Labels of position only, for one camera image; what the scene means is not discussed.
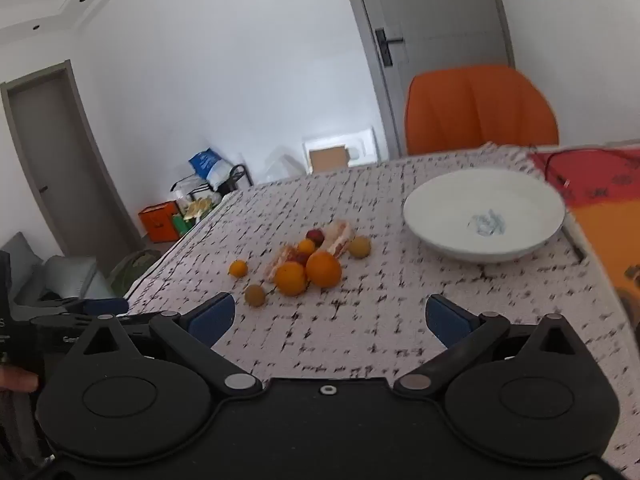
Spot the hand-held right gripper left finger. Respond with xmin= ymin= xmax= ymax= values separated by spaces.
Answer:
xmin=75 ymin=293 xmax=264 ymax=402

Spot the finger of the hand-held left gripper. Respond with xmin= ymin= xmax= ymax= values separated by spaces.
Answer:
xmin=64 ymin=298 xmax=131 ymax=317

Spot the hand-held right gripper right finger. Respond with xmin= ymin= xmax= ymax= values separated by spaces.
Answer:
xmin=392 ymin=293 xmax=592 ymax=402

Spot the peeled pomelo segment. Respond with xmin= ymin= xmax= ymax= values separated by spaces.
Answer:
xmin=265 ymin=244 xmax=301 ymax=283
xmin=320 ymin=219 xmax=355 ymax=260

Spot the large orange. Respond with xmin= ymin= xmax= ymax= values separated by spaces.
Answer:
xmin=274 ymin=261 xmax=309 ymax=297
xmin=305 ymin=252 xmax=343 ymax=289

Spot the white ceramic bowl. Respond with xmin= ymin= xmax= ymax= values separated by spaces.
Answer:
xmin=403 ymin=168 xmax=567 ymax=264

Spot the person's left hand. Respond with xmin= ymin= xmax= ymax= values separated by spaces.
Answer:
xmin=0 ymin=365 xmax=41 ymax=394

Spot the green backpack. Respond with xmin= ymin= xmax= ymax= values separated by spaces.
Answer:
xmin=109 ymin=249 xmax=164 ymax=297

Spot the grey sofa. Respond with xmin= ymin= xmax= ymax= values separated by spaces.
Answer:
xmin=0 ymin=232 xmax=117 ymax=307

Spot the orange box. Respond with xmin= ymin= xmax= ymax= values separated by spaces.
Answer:
xmin=138 ymin=201 xmax=181 ymax=244

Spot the yellow items pile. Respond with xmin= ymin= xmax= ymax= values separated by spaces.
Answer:
xmin=182 ymin=198 xmax=214 ymax=221

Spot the dark grey door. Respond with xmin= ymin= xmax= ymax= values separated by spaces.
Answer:
xmin=0 ymin=60 xmax=145 ymax=272

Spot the blue and white bag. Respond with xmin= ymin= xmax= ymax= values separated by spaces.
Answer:
xmin=188 ymin=147 xmax=234 ymax=191

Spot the white black-patterned tablecloth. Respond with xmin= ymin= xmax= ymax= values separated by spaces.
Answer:
xmin=125 ymin=144 xmax=632 ymax=463

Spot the clear plastic bag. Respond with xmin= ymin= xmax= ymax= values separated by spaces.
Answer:
xmin=264 ymin=146 xmax=306 ymax=184

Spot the red and orange printed cloth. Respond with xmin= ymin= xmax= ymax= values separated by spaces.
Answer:
xmin=529 ymin=146 xmax=640 ymax=333

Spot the brown cardboard piece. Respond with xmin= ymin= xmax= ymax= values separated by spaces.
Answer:
xmin=309 ymin=145 xmax=349 ymax=174

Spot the white foam packaging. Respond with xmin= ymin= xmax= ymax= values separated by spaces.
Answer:
xmin=301 ymin=127 xmax=379 ymax=174

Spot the orange chair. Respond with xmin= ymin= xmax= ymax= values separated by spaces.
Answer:
xmin=404 ymin=64 xmax=560 ymax=156

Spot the black wire rack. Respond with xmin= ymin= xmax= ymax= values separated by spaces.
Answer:
xmin=227 ymin=163 xmax=251 ymax=194

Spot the black cable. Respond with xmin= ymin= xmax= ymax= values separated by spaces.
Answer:
xmin=544 ymin=147 xmax=637 ymax=187

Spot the black door handle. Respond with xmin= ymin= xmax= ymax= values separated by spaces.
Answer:
xmin=375 ymin=27 xmax=404 ymax=66

